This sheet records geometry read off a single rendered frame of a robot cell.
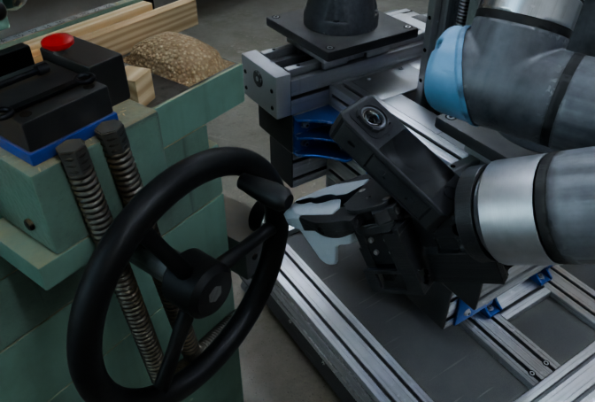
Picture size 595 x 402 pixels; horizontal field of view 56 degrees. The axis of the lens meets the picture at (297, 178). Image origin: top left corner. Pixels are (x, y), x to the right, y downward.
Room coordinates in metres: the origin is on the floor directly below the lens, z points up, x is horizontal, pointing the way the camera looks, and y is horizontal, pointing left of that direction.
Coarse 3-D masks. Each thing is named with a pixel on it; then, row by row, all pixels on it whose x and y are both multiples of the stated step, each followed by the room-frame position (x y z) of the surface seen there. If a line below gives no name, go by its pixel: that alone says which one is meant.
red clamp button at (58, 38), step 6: (48, 36) 0.51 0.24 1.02; (54, 36) 0.51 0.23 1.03; (60, 36) 0.51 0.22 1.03; (66, 36) 0.51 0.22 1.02; (72, 36) 0.51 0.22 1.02; (42, 42) 0.50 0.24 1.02; (48, 42) 0.50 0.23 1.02; (54, 42) 0.50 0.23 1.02; (60, 42) 0.50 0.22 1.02; (66, 42) 0.50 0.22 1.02; (72, 42) 0.50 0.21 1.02; (48, 48) 0.49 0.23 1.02; (54, 48) 0.49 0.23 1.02; (60, 48) 0.49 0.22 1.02; (66, 48) 0.50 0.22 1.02
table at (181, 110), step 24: (240, 72) 0.72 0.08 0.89; (168, 96) 0.62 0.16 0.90; (192, 96) 0.64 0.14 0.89; (216, 96) 0.68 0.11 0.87; (240, 96) 0.71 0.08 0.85; (168, 120) 0.61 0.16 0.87; (192, 120) 0.64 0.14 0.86; (168, 144) 0.60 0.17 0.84; (0, 216) 0.43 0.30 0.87; (0, 240) 0.39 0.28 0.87; (24, 240) 0.39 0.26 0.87; (24, 264) 0.37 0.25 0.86; (48, 264) 0.36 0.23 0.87; (72, 264) 0.38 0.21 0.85; (48, 288) 0.35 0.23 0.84
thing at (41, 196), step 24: (120, 120) 0.46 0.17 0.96; (144, 120) 0.47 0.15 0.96; (96, 144) 0.42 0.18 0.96; (144, 144) 0.46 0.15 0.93; (0, 168) 0.40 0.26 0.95; (24, 168) 0.38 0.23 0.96; (48, 168) 0.38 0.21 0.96; (96, 168) 0.42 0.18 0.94; (144, 168) 0.46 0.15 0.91; (0, 192) 0.41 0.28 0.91; (24, 192) 0.38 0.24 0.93; (48, 192) 0.38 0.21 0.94; (72, 192) 0.39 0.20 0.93; (24, 216) 0.39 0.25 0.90; (48, 216) 0.37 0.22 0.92; (72, 216) 0.39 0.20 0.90; (48, 240) 0.37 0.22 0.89; (72, 240) 0.38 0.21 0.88
